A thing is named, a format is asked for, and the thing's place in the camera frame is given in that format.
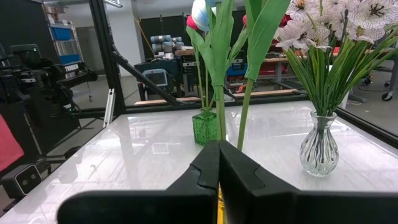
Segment blue storage box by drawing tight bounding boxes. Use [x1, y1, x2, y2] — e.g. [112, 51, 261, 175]
[226, 63, 248, 77]

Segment red artificial tulip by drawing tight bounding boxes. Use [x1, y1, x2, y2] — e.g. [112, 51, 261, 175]
[204, 14, 249, 113]
[279, 14, 292, 29]
[185, 14, 208, 114]

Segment yellow glass vase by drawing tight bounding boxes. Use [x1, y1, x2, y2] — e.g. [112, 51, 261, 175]
[216, 183, 225, 224]

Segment red fabric object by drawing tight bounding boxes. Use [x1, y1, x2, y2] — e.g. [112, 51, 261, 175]
[0, 114, 25, 172]

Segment black table-level camera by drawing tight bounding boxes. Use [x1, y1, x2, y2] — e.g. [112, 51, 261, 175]
[1, 163, 44, 200]

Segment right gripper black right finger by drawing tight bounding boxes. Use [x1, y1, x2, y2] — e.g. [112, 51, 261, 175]
[218, 139, 398, 224]

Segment grey teach pendant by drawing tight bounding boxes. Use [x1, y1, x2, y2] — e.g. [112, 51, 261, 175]
[141, 68, 169, 88]

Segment dark blue cart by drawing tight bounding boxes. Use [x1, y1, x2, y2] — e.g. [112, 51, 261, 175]
[133, 57, 190, 98]

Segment green square glass vase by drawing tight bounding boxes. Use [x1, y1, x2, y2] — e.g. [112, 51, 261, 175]
[192, 108, 219, 147]

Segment black table frame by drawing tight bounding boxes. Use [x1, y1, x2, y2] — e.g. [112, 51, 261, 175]
[71, 0, 398, 138]

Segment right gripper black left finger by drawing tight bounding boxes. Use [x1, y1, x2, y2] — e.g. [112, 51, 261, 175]
[57, 139, 221, 224]

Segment clear glass vase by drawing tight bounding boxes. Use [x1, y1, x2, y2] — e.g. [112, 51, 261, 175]
[298, 110, 340, 178]

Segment shelf with blue bins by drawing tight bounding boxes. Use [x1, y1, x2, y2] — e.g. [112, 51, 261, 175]
[46, 18, 85, 68]

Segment red tool chest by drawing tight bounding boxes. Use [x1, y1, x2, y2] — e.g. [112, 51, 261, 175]
[257, 60, 292, 77]

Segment silver aluminium bracket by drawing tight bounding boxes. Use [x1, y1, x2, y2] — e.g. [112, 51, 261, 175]
[103, 88, 116, 128]

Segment wooden side board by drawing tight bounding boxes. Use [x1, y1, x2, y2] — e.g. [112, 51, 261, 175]
[134, 88, 300, 106]

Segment white blossom flower bunch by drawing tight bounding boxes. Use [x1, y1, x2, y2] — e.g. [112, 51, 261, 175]
[285, 0, 398, 118]
[326, 23, 398, 116]
[275, 17, 332, 118]

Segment black wheeled chair base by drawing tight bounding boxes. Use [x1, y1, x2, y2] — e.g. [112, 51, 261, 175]
[357, 58, 398, 103]

